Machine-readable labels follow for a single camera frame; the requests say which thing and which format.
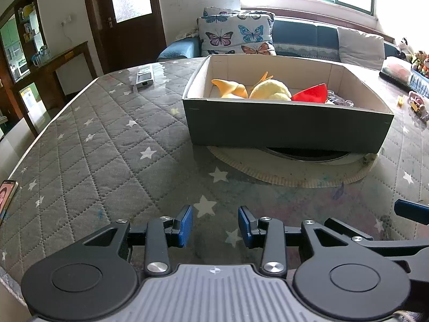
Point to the grey quilted star tablecloth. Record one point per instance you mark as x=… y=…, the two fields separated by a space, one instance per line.
x=100 y=134

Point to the colourful toy figures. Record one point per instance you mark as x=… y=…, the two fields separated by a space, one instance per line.
x=420 y=62

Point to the yellow plush duck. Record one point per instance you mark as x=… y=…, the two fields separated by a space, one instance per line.
x=269 y=90

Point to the pink toy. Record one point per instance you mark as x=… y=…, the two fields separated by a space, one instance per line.
x=415 y=98

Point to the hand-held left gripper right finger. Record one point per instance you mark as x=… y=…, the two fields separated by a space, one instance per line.
x=244 y=224

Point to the mustard yellow plush toy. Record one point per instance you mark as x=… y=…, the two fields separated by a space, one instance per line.
x=229 y=88

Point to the dark wooden sideboard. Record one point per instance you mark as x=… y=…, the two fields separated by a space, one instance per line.
x=77 y=57

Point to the smartphone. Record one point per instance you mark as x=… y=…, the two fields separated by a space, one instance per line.
x=7 y=198

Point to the white wall socket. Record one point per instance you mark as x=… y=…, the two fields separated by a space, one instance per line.
x=67 y=20

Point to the blue patterned box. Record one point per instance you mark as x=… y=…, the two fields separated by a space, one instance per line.
x=419 y=84

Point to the dark wooden door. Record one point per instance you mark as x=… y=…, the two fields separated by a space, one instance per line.
x=134 y=47

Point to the grey cardboard box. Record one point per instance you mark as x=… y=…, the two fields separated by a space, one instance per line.
x=285 y=130

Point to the grey cushion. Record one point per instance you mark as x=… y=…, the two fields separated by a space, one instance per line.
x=360 y=47

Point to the silver remote control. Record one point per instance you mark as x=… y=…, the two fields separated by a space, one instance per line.
x=144 y=78

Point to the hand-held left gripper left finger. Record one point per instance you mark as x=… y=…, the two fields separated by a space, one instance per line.
x=186 y=224

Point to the round beige mat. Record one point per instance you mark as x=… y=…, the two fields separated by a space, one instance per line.
x=268 y=174

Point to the yellow toy car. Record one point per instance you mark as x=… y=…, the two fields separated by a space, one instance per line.
x=415 y=107

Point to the black and white stuffed toy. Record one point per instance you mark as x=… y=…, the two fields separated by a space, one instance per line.
x=404 y=45

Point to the wooden glass cabinet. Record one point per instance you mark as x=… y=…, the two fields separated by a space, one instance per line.
x=30 y=13

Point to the tissue box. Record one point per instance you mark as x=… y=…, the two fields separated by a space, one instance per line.
x=397 y=70

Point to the blue sofa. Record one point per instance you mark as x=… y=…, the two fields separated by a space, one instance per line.
x=301 y=37

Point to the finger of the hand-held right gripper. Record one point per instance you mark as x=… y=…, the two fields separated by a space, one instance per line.
x=385 y=243
x=407 y=208

